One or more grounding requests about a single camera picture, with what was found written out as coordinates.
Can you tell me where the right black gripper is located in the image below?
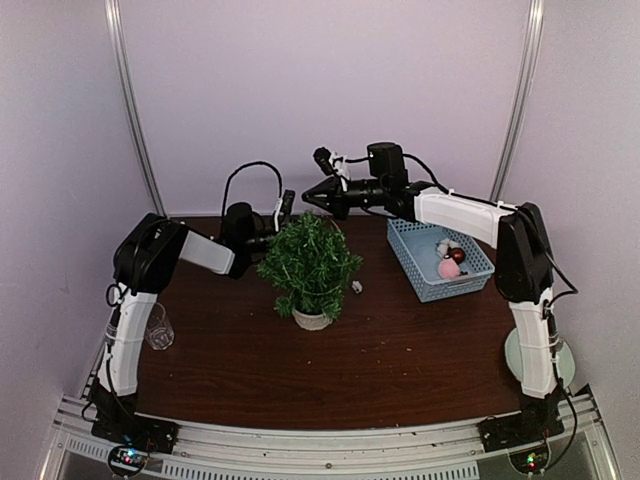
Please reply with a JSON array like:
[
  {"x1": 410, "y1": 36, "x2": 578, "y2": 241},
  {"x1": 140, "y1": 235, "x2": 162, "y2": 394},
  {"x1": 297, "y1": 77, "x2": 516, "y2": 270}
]
[{"x1": 302, "y1": 174, "x2": 388, "y2": 220}]

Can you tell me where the white battery box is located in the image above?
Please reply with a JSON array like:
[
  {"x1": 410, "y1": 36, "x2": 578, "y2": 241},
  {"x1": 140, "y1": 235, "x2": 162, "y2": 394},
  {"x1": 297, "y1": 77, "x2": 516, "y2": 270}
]
[{"x1": 352, "y1": 280, "x2": 363, "y2": 294}]

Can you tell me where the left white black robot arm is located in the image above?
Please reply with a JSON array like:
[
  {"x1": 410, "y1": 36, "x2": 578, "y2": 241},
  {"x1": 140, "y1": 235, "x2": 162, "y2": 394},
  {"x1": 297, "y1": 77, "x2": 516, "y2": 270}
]
[{"x1": 89, "y1": 198, "x2": 291, "y2": 444}]

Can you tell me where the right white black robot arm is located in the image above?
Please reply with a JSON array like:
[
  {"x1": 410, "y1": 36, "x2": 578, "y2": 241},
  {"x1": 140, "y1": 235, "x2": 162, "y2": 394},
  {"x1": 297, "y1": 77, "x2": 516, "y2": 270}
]
[{"x1": 302, "y1": 142, "x2": 564, "y2": 442}]

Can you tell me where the small green christmas tree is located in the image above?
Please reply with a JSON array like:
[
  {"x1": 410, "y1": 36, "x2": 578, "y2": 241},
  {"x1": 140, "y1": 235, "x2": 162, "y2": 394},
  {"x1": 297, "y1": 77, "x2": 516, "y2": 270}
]
[{"x1": 257, "y1": 211, "x2": 363, "y2": 321}]

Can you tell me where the white tree pot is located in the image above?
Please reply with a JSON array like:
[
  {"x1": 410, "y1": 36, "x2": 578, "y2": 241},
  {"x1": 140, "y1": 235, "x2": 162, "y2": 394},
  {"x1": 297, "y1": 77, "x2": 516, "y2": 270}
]
[{"x1": 292, "y1": 309, "x2": 333, "y2": 331}]

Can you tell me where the blue plastic basket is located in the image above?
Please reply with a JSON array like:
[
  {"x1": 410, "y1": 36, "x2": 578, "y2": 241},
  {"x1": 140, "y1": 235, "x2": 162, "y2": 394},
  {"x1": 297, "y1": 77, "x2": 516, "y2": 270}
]
[{"x1": 387, "y1": 219, "x2": 495, "y2": 303}]

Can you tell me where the white fluffy ornament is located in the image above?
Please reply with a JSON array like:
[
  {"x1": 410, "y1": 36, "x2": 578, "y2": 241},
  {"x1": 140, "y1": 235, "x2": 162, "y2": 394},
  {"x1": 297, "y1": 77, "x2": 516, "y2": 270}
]
[{"x1": 436, "y1": 238, "x2": 458, "y2": 258}]

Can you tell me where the clear drinking glass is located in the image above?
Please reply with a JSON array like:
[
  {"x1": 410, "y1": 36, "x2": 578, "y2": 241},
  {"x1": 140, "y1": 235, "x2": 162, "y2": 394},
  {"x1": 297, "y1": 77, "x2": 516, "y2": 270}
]
[{"x1": 144, "y1": 302, "x2": 175, "y2": 351}]

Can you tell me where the pink pompom ornament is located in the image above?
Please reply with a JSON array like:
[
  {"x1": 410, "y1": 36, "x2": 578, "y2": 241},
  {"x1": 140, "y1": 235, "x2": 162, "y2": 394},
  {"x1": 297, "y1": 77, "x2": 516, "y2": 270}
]
[{"x1": 437, "y1": 258, "x2": 461, "y2": 280}]

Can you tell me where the red bauble ornament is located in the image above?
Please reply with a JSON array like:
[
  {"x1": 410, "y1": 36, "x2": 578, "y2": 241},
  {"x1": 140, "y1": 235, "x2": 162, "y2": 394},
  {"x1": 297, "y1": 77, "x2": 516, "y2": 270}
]
[{"x1": 448, "y1": 247, "x2": 466, "y2": 264}]

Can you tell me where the pale green floral plate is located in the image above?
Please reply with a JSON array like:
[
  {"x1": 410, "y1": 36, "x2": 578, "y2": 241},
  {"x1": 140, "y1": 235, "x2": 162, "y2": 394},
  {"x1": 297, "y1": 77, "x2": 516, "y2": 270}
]
[{"x1": 504, "y1": 328, "x2": 576, "y2": 387}]

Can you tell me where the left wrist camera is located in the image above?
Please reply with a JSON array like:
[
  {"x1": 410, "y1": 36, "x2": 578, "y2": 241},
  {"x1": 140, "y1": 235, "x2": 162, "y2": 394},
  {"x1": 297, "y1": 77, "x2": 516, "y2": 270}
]
[{"x1": 272, "y1": 189, "x2": 296, "y2": 232}]

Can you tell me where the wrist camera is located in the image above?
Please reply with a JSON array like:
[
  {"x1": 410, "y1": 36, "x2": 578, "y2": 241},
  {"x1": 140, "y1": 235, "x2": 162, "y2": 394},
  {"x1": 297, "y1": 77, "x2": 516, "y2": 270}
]
[
  {"x1": 313, "y1": 147, "x2": 351, "y2": 181},
  {"x1": 272, "y1": 189, "x2": 296, "y2": 232}
]

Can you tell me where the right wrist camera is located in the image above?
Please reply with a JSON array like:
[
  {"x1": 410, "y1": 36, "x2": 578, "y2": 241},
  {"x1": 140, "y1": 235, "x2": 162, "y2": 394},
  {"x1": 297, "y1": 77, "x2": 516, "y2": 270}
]
[{"x1": 313, "y1": 147, "x2": 351, "y2": 181}]

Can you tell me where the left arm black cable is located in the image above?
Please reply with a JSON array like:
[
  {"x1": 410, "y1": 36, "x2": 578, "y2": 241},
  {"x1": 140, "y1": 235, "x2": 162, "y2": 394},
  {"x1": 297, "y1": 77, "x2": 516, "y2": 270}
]
[{"x1": 222, "y1": 160, "x2": 284, "y2": 221}]

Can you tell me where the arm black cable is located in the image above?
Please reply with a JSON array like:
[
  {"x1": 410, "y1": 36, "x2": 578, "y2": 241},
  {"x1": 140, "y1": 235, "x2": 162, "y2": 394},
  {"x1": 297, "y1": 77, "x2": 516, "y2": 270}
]
[
  {"x1": 344, "y1": 153, "x2": 456, "y2": 196},
  {"x1": 222, "y1": 160, "x2": 284, "y2": 221}
]

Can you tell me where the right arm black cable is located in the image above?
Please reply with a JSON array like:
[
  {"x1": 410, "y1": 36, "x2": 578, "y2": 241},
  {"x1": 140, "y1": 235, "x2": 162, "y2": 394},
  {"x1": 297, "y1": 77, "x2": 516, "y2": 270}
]
[{"x1": 344, "y1": 153, "x2": 456, "y2": 196}]

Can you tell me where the left aluminium frame post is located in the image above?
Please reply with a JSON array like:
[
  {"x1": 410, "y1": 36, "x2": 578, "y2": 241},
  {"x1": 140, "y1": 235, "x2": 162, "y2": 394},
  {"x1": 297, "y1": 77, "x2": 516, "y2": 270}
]
[{"x1": 104, "y1": 0, "x2": 166, "y2": 215}]

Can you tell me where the aluminium frame post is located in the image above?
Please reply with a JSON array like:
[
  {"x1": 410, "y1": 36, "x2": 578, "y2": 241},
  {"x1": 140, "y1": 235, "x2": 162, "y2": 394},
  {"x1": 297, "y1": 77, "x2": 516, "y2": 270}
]
[
  {"x1": 104, "y1": 0, "x2": 166, "y2": 215},
  {"x1": 490, "y1": 0, "x2": 545, "y2": 201}
]

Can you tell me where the right aluminium frame post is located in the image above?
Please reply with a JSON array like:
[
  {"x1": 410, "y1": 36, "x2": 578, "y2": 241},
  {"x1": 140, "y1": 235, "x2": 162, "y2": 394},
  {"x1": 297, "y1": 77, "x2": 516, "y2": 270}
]
[{"x1": 490, "y1": 0, "x2": 545, "y2": 201}]

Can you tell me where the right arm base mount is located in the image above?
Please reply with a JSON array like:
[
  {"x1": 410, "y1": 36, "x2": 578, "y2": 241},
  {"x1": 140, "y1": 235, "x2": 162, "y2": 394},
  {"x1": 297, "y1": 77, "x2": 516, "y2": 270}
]
[{"x1": 478, "y1": 413, "x2": 565, "y2": 476}]

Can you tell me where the front aluminium rail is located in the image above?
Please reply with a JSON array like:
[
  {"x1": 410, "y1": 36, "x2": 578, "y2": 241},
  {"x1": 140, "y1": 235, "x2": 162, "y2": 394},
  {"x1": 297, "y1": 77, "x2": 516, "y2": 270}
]
[{"x1": 39, "y1": 384, "x2": 621, "y2": 480}]

